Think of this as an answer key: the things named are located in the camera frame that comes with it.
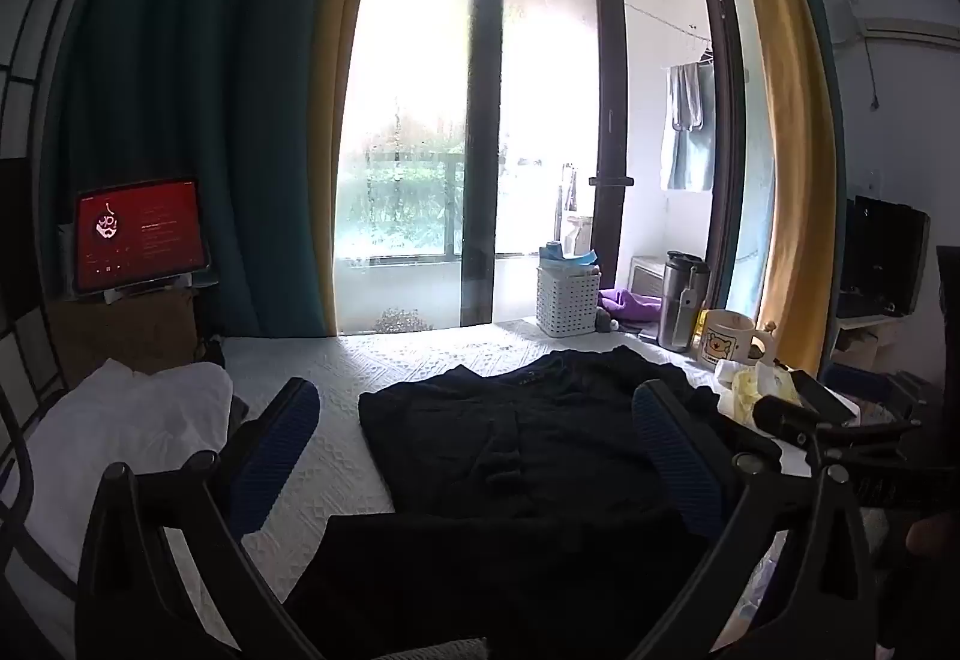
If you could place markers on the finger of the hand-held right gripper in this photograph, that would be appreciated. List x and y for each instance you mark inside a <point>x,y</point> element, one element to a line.
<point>821,396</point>
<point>780,416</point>

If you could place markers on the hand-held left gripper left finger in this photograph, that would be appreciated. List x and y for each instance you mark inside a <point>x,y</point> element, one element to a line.
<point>276,454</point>

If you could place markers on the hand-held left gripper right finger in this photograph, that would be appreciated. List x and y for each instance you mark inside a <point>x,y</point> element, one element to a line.
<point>675,457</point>

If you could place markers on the black shirt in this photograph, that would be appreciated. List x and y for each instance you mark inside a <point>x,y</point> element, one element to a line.
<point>525,435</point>

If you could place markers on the black knit garment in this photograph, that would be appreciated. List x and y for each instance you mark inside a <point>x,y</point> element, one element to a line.
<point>495,592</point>

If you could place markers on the hanging grey clothes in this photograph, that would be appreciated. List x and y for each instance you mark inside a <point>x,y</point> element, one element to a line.
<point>686,120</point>

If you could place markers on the person's right hand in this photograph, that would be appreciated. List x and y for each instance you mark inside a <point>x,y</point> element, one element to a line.
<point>932,536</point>

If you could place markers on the yellow tissue pack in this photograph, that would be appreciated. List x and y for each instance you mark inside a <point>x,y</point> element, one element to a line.
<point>750,394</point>

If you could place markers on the white cartoon mug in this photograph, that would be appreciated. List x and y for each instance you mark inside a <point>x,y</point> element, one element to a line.
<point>727,341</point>

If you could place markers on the white quilted bedspread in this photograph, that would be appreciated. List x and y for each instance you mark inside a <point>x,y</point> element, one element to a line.
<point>315,367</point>

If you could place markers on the steel tumbler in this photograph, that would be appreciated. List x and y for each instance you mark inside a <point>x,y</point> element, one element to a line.
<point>679,307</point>

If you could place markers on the small grey item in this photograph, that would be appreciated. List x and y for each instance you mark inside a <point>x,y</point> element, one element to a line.
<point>606,322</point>

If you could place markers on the purple cloth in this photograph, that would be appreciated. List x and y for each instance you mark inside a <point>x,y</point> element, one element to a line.
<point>634,306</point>

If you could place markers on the white folded cloth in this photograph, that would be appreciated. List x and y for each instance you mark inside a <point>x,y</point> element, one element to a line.
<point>112,435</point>

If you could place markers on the white grille crate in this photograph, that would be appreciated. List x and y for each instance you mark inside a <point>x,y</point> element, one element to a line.
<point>646,277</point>

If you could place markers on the potted plant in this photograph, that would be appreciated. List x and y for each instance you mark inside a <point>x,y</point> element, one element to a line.
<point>405,321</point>

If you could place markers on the white slatted basket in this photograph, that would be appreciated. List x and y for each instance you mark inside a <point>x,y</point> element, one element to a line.
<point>566,304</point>

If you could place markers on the brown cardboard box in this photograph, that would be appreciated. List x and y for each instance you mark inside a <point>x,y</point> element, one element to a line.
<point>127,337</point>

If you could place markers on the tablet stand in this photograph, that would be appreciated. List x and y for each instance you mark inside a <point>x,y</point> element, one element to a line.
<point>150,289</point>

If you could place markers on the blue item in basket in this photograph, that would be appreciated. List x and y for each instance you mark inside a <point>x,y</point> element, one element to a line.
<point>574,257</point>

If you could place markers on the yellow curtain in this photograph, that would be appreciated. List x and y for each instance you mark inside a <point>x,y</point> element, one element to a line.
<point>337,105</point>
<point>795,142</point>

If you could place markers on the tablet with red screen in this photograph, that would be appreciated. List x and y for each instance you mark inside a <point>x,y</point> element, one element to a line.
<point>139,232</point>

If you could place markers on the balcony railing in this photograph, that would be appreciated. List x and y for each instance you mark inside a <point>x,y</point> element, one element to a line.
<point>420,169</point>

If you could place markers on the white air conditioner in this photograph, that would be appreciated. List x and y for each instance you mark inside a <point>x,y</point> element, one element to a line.
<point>911,28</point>

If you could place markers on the teal curtain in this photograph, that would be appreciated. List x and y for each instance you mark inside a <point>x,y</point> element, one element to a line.
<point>187,67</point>

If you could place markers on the dark door frame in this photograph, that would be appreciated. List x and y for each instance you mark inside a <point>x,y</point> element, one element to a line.
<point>726,142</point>
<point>482,105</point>
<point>611,67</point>

